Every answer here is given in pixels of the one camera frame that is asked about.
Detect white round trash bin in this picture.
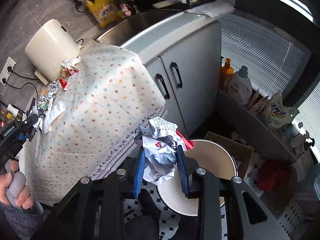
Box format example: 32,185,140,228
157,139,238,217

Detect cardboard box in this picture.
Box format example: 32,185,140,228
205,132,254,179

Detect stainless steel sink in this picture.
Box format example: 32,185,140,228
95,9,190,47

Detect cream air fryer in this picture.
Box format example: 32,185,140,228
24,19,81,85

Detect silver foil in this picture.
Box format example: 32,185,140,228
37,81,61,111

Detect small pink bottle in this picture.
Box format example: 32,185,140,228
120,3,132,18

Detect brown paper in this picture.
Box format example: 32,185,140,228
61,68,69,78

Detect white laundry detergent bottle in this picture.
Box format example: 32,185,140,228
228,66,252,105

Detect black power cable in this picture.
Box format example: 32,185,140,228
2,67,41,100

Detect detergent refill pouch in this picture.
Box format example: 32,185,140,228
262,91,299,130

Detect person's left hand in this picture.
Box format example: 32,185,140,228
1,160,34,210

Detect white wall socket pair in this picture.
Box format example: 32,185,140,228
0,57,16,86

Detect floral white tablecloth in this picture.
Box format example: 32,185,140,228
20,40,165,205

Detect white dish cloth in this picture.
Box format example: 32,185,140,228
185,0,235,20

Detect white blue paper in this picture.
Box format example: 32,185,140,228
133,116,195,186

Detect white tissue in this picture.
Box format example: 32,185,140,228
62,57,81,69

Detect orange spray bottle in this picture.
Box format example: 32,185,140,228
219,58,234,90

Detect yellow dish soap jug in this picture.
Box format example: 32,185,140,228
84,0,122,28

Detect red carton piece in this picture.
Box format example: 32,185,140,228
58,73,78,91

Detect grey cabinet with handles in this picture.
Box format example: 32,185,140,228
121,12,221,138

